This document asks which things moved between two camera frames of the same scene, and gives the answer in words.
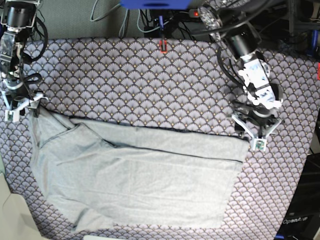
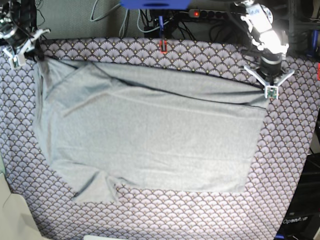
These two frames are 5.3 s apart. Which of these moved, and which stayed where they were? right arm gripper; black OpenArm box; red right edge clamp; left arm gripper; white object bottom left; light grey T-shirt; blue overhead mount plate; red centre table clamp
Moved: left arm gripper; light grey T-shirt; right arm gripper
Stayed: red centre table clamp; white object bottom left; black OpenArm box; red right edge clamp; blue overhead mount plate
